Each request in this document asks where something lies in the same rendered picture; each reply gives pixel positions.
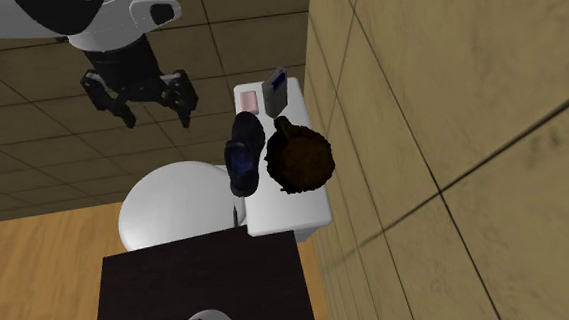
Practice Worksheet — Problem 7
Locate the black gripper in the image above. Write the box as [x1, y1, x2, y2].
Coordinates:
[77, 30, 202, 136]

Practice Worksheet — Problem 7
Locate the pink soap bar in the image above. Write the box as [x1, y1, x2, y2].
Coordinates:
[239, 89, 261, 117]

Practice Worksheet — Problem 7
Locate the white toilet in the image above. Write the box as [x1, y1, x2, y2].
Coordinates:
[110, 75, 337, 254]

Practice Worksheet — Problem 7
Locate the dark blue shoe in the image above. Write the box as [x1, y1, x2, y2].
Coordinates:
[221, 109, 271, 200]

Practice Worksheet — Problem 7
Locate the grey box with blue label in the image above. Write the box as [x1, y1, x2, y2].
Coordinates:
[260, 66, 291, 120]

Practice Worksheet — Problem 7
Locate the dark brown round bag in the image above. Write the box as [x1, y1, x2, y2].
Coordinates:
[261, 112, 338, 197]

